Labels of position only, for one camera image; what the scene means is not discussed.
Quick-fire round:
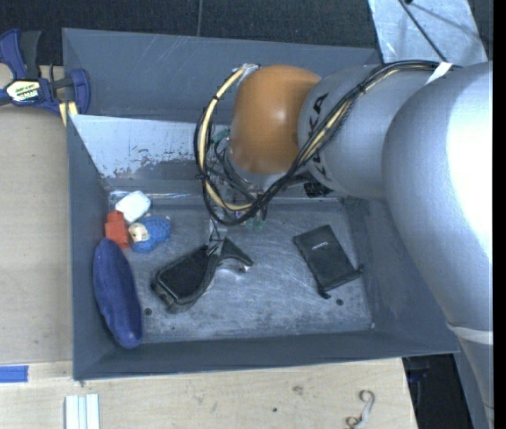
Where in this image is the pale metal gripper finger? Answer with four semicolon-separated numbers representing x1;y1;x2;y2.
210;219;229;253

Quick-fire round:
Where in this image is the blue dotted toy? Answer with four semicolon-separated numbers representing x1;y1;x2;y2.
130;214;173;254

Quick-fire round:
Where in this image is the small beige toy piece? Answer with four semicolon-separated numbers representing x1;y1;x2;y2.
128;223;151;244

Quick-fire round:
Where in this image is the grey metal bin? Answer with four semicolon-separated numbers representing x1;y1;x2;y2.
60;27;462;382

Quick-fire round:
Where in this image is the red block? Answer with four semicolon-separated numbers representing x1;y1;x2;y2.
104;210;131;249

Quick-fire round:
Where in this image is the black flat box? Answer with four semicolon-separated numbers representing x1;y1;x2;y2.
291;223;365;300

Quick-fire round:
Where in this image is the dark blue oval pouch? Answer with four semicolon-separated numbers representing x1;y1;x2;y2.
92;238;144;350

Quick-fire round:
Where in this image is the pale wood flat board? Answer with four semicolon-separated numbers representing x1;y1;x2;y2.
0;105;75;366

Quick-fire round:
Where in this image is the small metal hook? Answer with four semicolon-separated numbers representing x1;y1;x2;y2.
345;390;376;429

